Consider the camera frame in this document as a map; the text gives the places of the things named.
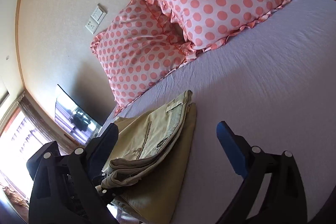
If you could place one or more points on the polka dot pillow near outlet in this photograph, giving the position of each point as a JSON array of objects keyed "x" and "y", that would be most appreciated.
[{"x": 137, "y": 50}]

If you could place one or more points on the white wall switch plate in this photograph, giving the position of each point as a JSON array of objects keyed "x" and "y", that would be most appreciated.
[{"x": 99, "y": 13}]

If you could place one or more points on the lavender bed sheet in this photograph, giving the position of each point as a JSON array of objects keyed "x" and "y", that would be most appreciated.
[{"x": 273, "y": 84}]

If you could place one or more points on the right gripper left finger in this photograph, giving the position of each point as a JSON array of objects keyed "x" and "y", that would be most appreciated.
[{"x": 64, "y": 188}]

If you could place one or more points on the black television screen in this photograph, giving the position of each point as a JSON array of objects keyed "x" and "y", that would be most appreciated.
[{"x": 73, "y": 119}]

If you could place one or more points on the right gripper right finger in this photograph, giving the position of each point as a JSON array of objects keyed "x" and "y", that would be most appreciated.
[{"x": 272, "y": 189}]

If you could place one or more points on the khaki pants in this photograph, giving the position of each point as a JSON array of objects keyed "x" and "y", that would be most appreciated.
[{"x": 149, "y": 160}]

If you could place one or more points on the white wall outlet plate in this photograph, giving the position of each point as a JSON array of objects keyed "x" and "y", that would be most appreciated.
[{"x": 92, "y": 25}]

